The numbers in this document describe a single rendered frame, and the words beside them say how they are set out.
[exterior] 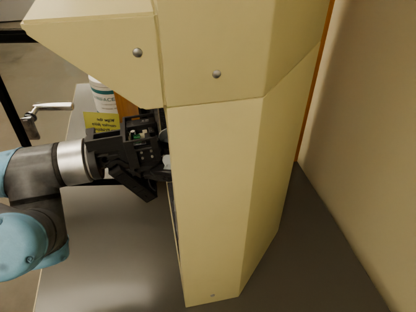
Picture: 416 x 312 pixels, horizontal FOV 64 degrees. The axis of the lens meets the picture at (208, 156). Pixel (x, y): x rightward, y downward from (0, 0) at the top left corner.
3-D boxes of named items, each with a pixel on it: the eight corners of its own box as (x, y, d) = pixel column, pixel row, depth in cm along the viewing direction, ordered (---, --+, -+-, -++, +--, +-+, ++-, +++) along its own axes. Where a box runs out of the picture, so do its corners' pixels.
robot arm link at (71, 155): (70, 195, 55) (74, 163, 61) (98, 190, 55) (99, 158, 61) (54, 161, 50) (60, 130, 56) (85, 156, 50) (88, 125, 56)
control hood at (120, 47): (146, 13, 60) (138, -52, 53) (166, 109, 36) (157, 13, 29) (80, 18, 58) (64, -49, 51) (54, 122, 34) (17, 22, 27)
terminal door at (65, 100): (160, 184, 86) (138, 28, 60) (40, 186, 85) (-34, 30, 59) (160, 181, 86) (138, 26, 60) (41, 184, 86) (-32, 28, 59)
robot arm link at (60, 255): (3, 283, 46) (-9, 203, 46) (26, 264, 56) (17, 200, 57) (64, 268, 48) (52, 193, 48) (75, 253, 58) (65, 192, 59)
